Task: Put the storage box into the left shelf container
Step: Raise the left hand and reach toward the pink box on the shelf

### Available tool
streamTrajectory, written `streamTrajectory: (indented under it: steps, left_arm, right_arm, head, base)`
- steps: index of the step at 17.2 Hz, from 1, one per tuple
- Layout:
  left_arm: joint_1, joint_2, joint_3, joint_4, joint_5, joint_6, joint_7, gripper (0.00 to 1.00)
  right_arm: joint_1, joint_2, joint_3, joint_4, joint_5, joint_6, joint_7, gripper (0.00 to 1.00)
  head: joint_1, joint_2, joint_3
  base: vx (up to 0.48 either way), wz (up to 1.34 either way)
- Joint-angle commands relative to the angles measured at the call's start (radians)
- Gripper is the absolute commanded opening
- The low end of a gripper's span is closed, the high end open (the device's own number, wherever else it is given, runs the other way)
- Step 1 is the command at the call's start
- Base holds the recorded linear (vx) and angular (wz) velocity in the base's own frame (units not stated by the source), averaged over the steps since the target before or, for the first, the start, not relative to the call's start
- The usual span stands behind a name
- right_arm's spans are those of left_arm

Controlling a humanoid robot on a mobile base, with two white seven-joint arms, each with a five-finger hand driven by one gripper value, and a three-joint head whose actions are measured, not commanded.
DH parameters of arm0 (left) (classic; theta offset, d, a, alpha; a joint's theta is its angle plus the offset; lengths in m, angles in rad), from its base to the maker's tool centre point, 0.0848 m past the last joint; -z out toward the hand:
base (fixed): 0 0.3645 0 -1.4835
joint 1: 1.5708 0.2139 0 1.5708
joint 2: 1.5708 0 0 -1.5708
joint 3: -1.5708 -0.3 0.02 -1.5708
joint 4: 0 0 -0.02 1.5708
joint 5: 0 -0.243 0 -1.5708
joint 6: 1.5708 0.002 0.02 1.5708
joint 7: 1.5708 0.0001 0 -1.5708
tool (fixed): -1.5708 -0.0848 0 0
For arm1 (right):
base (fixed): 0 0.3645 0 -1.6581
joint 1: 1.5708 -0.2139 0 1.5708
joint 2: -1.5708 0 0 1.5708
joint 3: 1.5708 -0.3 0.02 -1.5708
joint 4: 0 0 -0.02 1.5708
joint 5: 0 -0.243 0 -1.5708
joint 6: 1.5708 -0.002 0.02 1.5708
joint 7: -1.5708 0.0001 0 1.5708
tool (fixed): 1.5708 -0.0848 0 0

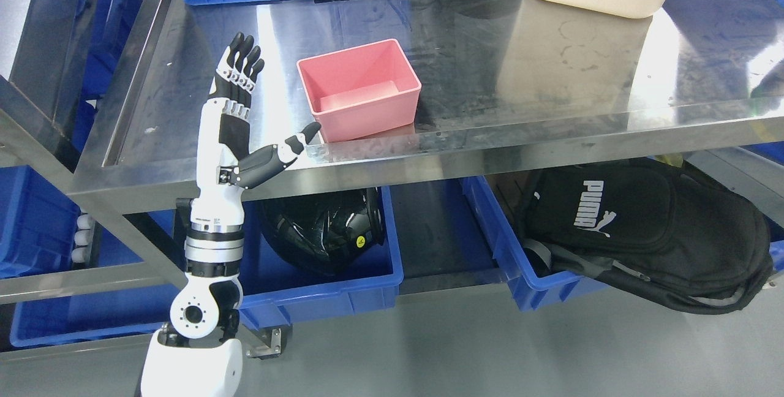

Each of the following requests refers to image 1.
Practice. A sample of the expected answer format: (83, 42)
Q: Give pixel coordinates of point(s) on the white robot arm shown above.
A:
(197, 352)

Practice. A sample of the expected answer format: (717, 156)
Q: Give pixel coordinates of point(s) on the stainless steel cart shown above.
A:
(508, 85)

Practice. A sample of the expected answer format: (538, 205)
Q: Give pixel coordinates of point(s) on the blue crate with helmet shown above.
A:
(277, 293)

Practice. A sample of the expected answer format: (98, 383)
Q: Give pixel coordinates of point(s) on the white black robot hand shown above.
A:
(226, 166)

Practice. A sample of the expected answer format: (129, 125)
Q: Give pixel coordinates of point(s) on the blue crate lower left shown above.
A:
(39, 225)

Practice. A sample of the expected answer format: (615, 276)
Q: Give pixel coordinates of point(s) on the black helmet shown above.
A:
(325, 233)

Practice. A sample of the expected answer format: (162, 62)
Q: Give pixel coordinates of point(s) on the black Puma backpack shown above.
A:
(667, 234)

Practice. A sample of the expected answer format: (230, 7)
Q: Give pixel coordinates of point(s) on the blue crate with backpack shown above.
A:
(529, 290)

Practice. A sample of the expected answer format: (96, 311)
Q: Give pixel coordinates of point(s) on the pink plastic storage box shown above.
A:
(360, 91)

